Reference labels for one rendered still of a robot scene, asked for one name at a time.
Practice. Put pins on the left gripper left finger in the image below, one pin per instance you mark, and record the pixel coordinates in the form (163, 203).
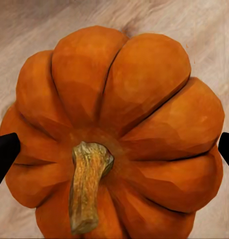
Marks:
(9, 149)

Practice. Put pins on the pumpkin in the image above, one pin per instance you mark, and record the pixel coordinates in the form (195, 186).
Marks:
(117, 141)

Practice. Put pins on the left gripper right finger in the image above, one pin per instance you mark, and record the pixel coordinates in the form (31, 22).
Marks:
(223, 146)

